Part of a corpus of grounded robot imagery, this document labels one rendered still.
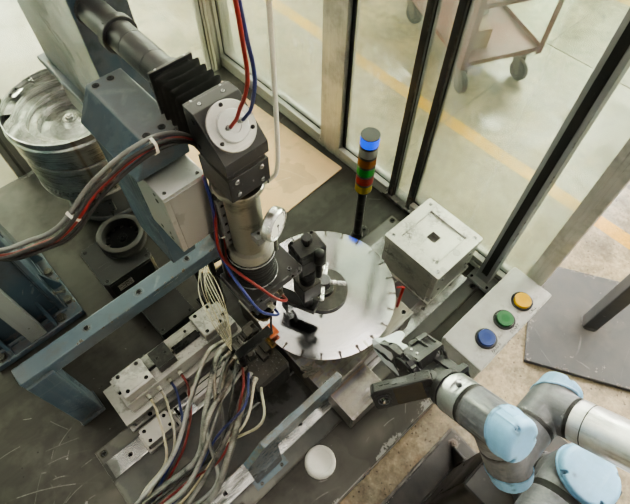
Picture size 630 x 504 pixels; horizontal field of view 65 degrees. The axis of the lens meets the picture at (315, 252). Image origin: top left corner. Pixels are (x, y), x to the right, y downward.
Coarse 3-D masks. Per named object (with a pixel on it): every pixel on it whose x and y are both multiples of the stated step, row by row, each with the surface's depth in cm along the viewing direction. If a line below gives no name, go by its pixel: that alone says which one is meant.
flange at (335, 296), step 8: (328, 272) 115; (336, 272) 115; (344, 280) 114; (336, 288) 113; (344, 288) 113; (328, 296) 112; (336, 296) 112; (344, 296) 112; (320, 304) 111; (328, 304) 111; (336, 304) 111
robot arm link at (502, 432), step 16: (464, 400) 80; (480, 400) 78; (496, 400) 78; (464, 416) 79; (480, 416) 76; (496, 416) 75; (512, 416) 74; (480, 432) 76; (496, 432) 74; (512, 432) 72; (528, 432) 73; (480, 448) 79; (496, 448) 74; (512, 448) 73; (528, 448) 75
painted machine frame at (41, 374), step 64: (64, 0) 65; (64, 64) 89; (128, 64) 78; (128, 128) 61; (128, 192) 80; (192, 256) 107; (0, 320) 118; (64, 320) 129; (128, 320) 103; (64, 384) 101
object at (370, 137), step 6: (366, 132) 112; (372, 132) 112; (378, 132) 112; (360, 138) 112; (366, 138) 111; (372, 138) 111; (378, 138) 111; (360, 144) 113; (366, 144) 111; (372, 144) 111; (378, 144) 112; (366, 150) 113; (372, 150) 112
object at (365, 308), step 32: (352, 256) 119; (288, 288) 114; (352, 288) 114; (384, 288) 114; (288, 320) 110; (320, 320) 110; (352, 320) 110; (384, 320) 110; (320, 352) 106; (352, 352) 106
